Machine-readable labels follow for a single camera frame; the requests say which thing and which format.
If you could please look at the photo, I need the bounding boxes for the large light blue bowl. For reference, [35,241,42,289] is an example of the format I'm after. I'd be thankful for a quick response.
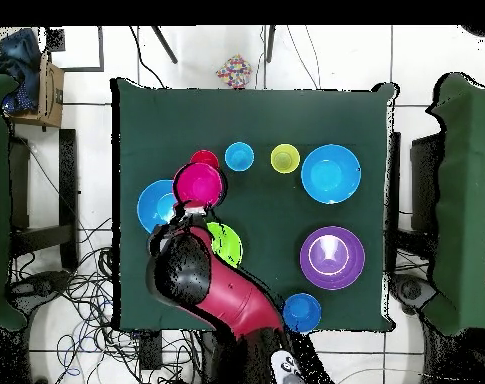
[136,179,180,235]
[300,144,362,205]

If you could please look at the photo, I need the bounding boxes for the pink bowl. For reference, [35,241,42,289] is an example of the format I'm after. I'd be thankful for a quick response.
[172,161,228,211]

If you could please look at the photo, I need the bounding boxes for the green bowl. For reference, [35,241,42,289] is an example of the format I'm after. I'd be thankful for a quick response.
[205,222,244,269]

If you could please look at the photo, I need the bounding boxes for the small dark blue bowl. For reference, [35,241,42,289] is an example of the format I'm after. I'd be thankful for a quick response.
[282,292,323,334]

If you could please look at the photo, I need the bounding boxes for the purple bowl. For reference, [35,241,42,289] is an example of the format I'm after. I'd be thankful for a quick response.
[298,225,366,291]

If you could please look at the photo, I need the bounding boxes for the red cup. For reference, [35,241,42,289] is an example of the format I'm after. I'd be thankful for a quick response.
[189,149,220,169]

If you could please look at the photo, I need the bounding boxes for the light blue cup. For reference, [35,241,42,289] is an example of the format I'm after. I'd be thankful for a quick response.
[224,141,256,173]

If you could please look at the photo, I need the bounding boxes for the yellow cup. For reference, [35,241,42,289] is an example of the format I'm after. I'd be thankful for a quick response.
[270,143,301,175]

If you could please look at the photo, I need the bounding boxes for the dark green tablecloth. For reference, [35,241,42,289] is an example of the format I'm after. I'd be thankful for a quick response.
[111,77,399,333]

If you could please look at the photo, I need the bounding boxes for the black stool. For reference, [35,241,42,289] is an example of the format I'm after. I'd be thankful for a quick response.
[9,128,80,271]
[409,132,446,234]

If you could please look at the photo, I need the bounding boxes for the colourful patterned box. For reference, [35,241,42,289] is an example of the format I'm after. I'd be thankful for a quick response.
[215,54,254,90]

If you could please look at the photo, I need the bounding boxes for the black tripod leg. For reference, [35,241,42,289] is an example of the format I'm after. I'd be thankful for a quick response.
[150,25,179,65]
[265,25,277,64]

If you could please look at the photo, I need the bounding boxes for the cardboard box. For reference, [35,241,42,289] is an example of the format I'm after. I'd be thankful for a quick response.
[9,59,66,129]

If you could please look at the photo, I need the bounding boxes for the blue denim cloth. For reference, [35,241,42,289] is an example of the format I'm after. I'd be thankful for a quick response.
[0,27,42,115]

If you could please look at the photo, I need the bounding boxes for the black cable tangle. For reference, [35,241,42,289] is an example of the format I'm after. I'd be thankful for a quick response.
[9,215,205,384]

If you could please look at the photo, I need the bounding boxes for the grey pedestal foot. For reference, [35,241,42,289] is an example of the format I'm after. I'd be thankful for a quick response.
[389,273,436,314]
[7,270,72,307]

